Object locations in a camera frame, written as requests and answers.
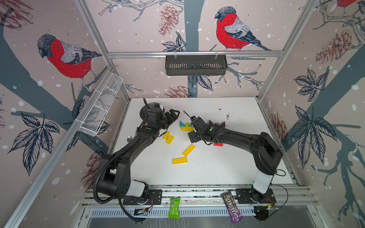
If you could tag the green snack packet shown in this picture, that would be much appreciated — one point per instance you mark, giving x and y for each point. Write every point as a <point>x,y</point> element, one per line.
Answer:
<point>174,208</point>

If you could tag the glass pot lid yellow knob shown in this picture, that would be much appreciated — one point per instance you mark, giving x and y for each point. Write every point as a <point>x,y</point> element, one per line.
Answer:
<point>144,110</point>

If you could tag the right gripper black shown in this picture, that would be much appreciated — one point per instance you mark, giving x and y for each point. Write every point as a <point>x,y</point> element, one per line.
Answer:
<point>192,136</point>

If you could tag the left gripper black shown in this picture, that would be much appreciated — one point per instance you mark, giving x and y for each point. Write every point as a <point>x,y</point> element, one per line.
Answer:
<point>170,119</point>

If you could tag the yellow block bottom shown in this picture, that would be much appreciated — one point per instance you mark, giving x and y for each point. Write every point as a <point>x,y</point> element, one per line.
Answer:
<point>181,160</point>

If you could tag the black wire basket shelf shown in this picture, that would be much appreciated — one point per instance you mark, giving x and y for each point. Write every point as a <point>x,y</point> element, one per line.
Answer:
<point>196,65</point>

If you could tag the yellow block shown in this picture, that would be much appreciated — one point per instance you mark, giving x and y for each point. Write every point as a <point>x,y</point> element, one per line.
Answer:
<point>187,129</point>
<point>169,139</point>
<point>166,135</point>
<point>181,160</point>
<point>188,150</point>

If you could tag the white wire basket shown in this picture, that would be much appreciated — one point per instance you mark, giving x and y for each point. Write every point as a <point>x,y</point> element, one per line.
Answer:
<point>95,117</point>

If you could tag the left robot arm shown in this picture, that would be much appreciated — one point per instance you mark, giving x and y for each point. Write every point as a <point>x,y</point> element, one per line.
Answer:
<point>113,178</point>

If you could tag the red block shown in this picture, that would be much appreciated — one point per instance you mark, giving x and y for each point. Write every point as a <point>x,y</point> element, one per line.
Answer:
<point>218,144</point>

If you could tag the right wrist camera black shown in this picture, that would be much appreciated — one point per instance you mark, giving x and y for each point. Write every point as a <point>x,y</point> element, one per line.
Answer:
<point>199,125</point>

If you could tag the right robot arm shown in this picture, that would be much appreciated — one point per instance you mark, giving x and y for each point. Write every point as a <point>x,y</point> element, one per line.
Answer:
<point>266,154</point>

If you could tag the purple candy packet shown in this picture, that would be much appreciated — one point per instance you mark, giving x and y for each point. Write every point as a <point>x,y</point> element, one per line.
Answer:
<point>232,208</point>

